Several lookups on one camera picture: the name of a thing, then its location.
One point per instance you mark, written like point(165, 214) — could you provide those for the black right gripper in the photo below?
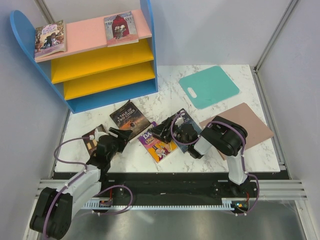
point(159, 130)

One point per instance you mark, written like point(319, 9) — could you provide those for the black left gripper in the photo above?
point(122, 137)

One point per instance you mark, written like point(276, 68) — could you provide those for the Tale of Two Cities book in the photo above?
point(129, 117)

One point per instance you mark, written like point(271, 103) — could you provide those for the Roald Dahl Charlie book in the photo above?
point(156, 148)

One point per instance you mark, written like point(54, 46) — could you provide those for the Nineteen Eighty-Four dark book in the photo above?
point(187, 119)

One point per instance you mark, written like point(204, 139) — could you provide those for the red castle cover book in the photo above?
point(120, 29)

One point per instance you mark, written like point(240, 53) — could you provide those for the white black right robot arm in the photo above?
point(226, 136)

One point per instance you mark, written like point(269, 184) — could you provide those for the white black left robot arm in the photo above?
point(56, 207)

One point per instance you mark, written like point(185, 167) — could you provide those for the orange night street book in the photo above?
point(93, 140)

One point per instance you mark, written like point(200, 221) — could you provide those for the teal plastic file folder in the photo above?
point(208, 87)

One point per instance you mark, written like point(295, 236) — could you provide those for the blue pink yellow bookshelf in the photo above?
point(90, 73)

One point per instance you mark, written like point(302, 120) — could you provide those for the pink brown file folder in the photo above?
point(244, 116)

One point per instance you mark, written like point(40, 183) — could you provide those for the purple illustrated paperback book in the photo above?
point(50, 39)

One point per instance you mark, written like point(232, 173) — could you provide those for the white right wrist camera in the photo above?
point(179, 121)

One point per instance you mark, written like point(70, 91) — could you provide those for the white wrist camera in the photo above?
point(97, 135)
point(179, 121)

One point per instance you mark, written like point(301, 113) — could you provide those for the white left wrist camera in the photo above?
point(97, 135)

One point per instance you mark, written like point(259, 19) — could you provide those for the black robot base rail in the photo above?
point(174, 189)

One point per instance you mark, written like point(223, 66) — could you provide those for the aluminium frame rail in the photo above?
point(278, 190)

